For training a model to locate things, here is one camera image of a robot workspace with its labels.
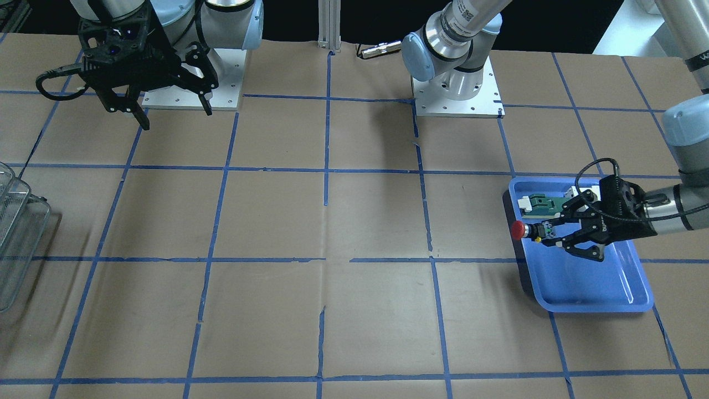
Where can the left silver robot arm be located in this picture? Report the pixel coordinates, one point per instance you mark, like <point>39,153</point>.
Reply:
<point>458,38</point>

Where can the red emergency push button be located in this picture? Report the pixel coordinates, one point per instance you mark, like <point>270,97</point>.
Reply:
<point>537,232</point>

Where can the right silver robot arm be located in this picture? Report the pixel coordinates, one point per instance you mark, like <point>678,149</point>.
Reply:
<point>217,24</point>

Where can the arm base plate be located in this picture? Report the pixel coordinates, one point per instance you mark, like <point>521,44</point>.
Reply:
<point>229,64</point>
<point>459,94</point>

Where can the aluminium profile post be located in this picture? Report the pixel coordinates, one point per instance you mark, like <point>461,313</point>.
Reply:
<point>328,37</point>

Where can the blue plastic tray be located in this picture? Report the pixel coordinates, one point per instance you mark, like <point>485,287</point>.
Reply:
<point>568,284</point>

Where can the silver cable connector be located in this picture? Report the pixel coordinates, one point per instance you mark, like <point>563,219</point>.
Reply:
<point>378,50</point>

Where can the wire mesh shelf basket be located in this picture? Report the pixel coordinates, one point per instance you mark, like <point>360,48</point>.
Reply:
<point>24,217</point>

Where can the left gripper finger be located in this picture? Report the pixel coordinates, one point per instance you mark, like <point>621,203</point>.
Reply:
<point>584,243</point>
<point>581,209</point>

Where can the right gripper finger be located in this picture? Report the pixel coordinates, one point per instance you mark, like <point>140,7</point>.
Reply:
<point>127,103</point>
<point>197,74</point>

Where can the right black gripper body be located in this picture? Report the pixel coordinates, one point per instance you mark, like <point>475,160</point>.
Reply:
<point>161,54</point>

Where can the green relay socket module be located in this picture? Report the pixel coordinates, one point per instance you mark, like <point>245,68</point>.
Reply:
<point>540,206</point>

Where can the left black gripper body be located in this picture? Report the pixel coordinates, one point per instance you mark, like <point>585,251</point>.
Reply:
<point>605,225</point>

